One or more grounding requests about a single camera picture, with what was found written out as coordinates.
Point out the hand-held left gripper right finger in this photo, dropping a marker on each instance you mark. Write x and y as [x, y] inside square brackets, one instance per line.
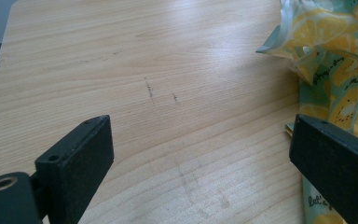
[338, 165]

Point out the lemon print plastic bag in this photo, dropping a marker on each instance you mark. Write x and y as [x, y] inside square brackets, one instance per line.
[332, 59]

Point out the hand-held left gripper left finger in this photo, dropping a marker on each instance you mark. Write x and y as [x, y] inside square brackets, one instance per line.
[77, 168]

